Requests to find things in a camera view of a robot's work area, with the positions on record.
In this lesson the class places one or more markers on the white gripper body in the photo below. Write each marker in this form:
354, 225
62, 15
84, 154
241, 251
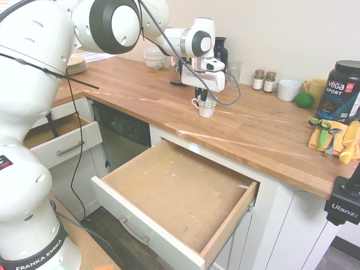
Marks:
202, 80

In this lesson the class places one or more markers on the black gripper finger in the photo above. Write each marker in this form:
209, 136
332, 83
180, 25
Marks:
205, 95
198, 92

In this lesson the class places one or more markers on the white mug with patterned band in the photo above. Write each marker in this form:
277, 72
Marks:
206, 109

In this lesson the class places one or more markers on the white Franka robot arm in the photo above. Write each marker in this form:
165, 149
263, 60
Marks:
33, 112

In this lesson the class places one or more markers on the open wooden drawer white front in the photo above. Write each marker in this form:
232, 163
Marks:
174, 197

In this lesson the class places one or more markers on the yellow mug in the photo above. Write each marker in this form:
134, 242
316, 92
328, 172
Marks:
319, 91

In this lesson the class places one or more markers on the white cabinet under small drawer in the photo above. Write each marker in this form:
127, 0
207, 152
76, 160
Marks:
90, 174

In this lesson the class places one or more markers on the small open white drawer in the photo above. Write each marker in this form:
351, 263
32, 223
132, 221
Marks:
70, 137

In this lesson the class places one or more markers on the glass jar with black base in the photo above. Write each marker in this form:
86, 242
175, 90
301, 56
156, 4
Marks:
175, 76

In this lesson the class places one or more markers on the clear glass tumbler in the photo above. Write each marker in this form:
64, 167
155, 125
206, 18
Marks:
234, 73

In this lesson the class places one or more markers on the black vase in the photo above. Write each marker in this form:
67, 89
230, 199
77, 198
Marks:
221, 49

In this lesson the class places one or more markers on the stack of white bowls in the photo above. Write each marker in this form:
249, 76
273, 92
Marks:
154, 59

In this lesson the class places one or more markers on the spice jar with brown lid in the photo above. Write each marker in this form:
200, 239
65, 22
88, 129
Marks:
258, 81
270, 83

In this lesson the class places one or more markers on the plain white cup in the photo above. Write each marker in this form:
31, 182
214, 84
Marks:
289, 90

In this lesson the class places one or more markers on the stainless steel dishwasher black panel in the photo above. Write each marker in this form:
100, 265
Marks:
121, 140

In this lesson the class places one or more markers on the green lime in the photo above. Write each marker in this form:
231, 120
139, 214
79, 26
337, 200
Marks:
304, 100

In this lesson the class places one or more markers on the yellow folded cloth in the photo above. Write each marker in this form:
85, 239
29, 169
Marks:
313, 140

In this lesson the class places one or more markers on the stack of beige plates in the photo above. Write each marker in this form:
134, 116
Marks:
76, 67

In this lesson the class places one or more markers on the black Vega protein tub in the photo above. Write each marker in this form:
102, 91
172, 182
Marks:
340, 92

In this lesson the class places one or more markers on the grey metal can opener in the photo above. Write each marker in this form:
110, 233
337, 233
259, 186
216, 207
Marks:
332, 143

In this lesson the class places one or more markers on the yellow sheathed knife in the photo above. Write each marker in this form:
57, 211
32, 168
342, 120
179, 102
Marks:
348, 143

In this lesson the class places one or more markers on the white base cabinet under counter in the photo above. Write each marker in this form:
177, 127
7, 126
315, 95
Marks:
287, 225

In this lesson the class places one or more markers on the orange tape piece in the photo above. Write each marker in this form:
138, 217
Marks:
103, 267

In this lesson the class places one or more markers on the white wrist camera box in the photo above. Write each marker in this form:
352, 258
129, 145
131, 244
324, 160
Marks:
213, 64

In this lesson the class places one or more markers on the black Ulanzi camera mount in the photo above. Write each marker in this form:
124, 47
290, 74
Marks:
341, 199

